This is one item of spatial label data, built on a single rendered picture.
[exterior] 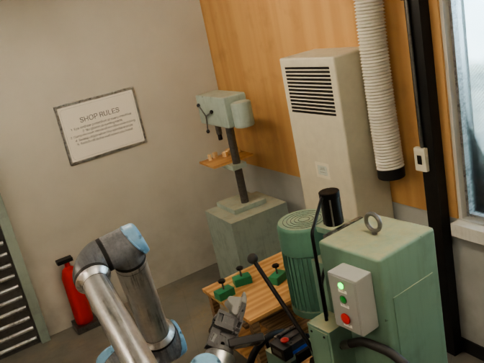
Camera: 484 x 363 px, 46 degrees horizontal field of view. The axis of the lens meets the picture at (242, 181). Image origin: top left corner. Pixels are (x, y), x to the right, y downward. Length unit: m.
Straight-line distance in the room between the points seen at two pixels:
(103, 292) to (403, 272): 0.87
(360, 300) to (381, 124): 1.83
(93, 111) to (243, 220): 1.43
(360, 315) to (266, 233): 2.81
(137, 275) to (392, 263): 0.89
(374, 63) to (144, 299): 1.76
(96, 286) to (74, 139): 2.83
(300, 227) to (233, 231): 2.41
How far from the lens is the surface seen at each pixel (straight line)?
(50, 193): 4.58
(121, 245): 1.89
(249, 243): 4.21
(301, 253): 1.75
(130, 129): 4.67
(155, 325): 2.22
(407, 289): 1.56
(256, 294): 3.47
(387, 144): 3.23
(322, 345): 1.66
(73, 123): 4.54
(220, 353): 1.71
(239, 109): 3.87
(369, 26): 3.12
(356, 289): 1.47
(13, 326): 4.79
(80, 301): 4.69
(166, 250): 5.00
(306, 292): 1.82
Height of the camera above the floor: 2.18
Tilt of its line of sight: 17 degrees down
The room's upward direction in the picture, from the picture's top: 12 degrees counter-clockwise
